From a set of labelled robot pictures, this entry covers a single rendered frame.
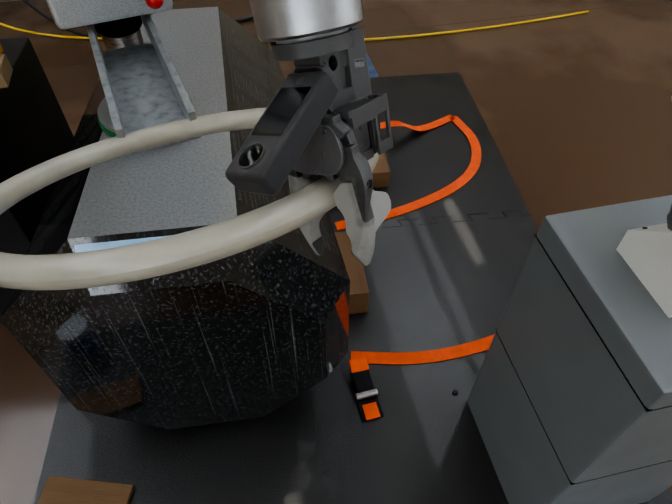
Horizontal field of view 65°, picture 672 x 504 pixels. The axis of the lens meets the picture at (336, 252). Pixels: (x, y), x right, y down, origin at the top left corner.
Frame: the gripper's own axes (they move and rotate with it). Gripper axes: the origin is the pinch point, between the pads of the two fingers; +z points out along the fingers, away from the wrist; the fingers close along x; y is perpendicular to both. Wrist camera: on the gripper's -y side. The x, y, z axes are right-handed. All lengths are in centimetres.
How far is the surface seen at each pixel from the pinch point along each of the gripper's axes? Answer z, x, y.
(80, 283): -6.0, 9.5, -20.2
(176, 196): 12, 65, 25
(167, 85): -12, 54, 23
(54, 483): 90, 111, -14
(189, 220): 15, 58, 21
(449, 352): 95, 40, 91
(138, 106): -10, 53, 16
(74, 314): 29, 75, -1
